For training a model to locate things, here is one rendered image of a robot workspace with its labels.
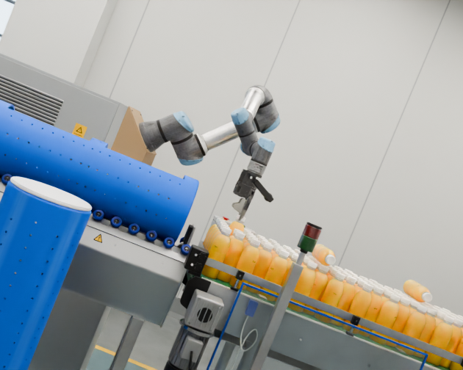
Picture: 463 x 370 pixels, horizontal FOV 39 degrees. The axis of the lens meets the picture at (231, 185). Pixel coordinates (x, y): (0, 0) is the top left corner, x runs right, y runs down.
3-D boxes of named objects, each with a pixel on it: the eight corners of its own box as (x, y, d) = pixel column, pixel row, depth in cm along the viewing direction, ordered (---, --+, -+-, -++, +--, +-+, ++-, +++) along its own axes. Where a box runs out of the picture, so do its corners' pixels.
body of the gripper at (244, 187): (231, 193, 284) (242, 167, 283) (250, 200, 285) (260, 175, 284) (234, 194, 276) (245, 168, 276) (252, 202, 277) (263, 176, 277)
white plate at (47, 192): (95, 213, 208) (94, 217, 208) (89, 200, 234) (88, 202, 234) (9, 183, 200) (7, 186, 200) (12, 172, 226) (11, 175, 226)
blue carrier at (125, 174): (-20, 163, 277) (5, 100, 276) (173, 239, 287) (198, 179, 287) (-41, 165, 249) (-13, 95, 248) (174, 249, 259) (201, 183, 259)
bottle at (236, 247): (223, 281, 262) (241, 238, 262) (210, 274, 266) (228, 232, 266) (233, 283, 268) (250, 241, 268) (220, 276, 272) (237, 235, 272)
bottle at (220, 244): (204, 271, 268) (222, 230, 267) (219, 279, 265) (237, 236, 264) (197, 271, 261) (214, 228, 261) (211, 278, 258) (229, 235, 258)
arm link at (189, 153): (168, 138, 324) (269, 94, 326) (180, 164, 329) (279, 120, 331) (170, 144, 312) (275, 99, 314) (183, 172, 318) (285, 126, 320)
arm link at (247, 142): (248, 127, 292) (259, 131, 282) (256, 149, 296) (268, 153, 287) (234, 135, 290) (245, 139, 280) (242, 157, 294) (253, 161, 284)
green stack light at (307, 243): (295, 244, 245) (300, 233, 245) (310, 251, 246) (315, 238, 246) (298, 247, 239) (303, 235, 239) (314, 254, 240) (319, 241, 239)
